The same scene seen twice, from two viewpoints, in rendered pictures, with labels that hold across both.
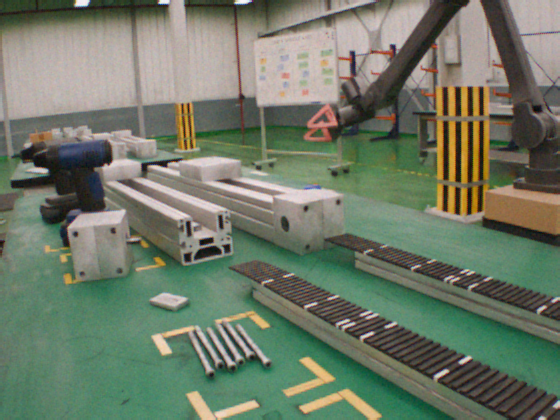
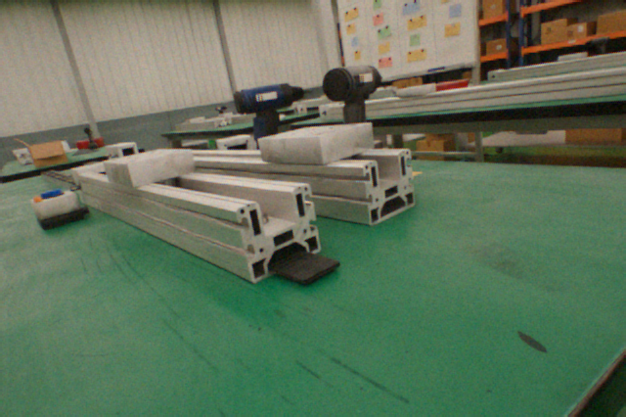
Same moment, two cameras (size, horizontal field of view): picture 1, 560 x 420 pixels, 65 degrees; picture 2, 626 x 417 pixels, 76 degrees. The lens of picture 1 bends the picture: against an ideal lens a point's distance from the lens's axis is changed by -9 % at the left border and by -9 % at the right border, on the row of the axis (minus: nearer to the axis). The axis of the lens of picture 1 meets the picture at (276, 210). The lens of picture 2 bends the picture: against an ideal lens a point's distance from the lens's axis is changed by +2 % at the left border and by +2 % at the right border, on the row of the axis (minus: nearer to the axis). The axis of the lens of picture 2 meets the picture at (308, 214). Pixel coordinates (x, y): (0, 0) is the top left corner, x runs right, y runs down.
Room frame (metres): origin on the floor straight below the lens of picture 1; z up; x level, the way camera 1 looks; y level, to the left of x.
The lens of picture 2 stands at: (2.03, 0.37, 0.96)
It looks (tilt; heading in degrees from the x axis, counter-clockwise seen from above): 17 degrees down; 174
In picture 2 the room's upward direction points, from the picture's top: 10 degrees counter-clockwise
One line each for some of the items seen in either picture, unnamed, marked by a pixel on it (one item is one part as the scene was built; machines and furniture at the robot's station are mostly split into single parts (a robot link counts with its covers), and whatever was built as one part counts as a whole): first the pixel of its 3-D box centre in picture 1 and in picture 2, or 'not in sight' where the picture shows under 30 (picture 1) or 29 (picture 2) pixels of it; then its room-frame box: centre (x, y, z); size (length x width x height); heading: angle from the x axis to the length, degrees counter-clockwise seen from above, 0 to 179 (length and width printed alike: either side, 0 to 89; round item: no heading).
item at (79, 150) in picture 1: (71, 193); (281, 129); (1.00, 0.44, 0.89); 0.20 x 0.08 x 0.22; 103
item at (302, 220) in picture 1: (313, 218); (95, 183); (0.89, -0.07, 0.83); 0.12 x 0.09 x 0.10; 121
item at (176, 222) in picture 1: (142, 203); (244, 173); (1.17, 0.33, 0.82); 0.80 x 0.10 x 0.09; 31
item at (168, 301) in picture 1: (169, 301); not in sight; (0.63, 0.16, 0.78); 0.05 x 0.03 x 0.01; 58
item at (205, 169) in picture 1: (209, 173); (150, 173); (1.26, 0.17, 0.87); 0.16 x 0.11 x 0.07; 31
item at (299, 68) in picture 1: (297, 103); not in sight; (6.91, -0.37, 0.97); 1.51 x 0.50 x 1.95; 47
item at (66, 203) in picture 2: not in sight; (61, 208); (1.09, -0.08, 0.81); 0.10 x 0.08 x 0.06; 121
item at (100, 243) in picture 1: (108, 243); (232, 155); (0.80, 0.30, 0.83); 0.11 x 0.10 x 0.10; 100
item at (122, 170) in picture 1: (116, 174); (315, 152); (1.38, 0.46, 0.87); 0.16 x 0.11 x 0.07; 31
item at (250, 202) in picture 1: (210, 191); (157, 199); (1.26, 0.17, 0.82); 0.80 x 0.10 x 0.09; 31
